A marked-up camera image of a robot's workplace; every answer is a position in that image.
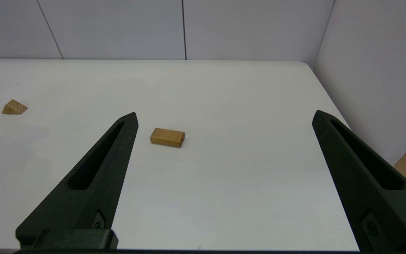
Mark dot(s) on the rectangular wooden building block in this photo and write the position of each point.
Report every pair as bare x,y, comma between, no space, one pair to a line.
167,137

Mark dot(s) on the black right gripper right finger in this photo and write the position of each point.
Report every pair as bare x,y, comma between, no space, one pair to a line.
372,197

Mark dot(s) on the triangular wooden building block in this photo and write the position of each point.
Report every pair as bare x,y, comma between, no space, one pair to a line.
14,107

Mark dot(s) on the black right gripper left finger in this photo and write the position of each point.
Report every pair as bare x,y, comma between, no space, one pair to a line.
93,190

